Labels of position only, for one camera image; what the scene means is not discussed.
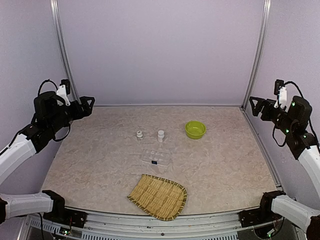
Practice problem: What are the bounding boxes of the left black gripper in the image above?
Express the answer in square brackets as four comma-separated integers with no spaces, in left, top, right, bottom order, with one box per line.
[47,95,95,134]

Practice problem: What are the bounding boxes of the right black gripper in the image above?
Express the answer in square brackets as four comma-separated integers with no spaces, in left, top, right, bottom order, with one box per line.
[250,96,296,135]

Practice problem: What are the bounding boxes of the small white pill bottle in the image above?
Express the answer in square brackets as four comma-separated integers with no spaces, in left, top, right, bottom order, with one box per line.
[136,130,143,141]

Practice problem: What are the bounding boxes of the white capped pill bottle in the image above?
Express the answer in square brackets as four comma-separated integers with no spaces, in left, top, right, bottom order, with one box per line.
[157,130,165,143]

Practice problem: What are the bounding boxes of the clear plastic pill organizer box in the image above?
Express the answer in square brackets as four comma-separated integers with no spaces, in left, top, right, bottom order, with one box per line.
[141,149,171,166]

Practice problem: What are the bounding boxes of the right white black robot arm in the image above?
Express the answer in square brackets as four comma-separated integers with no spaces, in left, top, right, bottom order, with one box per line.
[249,79,320,240]

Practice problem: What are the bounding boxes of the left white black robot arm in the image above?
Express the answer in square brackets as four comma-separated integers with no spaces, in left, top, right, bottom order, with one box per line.
[0,79,95,227]

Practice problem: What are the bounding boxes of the green plastic bowl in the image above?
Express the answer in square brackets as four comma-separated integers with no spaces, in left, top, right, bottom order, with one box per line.
[184,121,207,140]

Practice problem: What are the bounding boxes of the woven bamboo tray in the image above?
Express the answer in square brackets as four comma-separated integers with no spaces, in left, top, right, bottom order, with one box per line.
[127,174,188,222]

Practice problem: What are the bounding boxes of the right aluminium frame post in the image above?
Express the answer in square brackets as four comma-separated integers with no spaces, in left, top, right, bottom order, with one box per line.
[241,0,272,111]

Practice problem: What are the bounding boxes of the aluminium frame post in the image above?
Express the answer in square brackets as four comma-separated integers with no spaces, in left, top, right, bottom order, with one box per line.
[49,0,81,103]
[241,0,272,111]

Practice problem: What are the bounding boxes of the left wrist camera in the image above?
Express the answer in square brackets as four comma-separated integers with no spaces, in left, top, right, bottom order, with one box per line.
[56,79,71,106]

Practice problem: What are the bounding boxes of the left aluminium frame post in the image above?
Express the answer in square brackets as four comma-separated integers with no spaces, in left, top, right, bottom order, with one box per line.
[49,0,81,103]

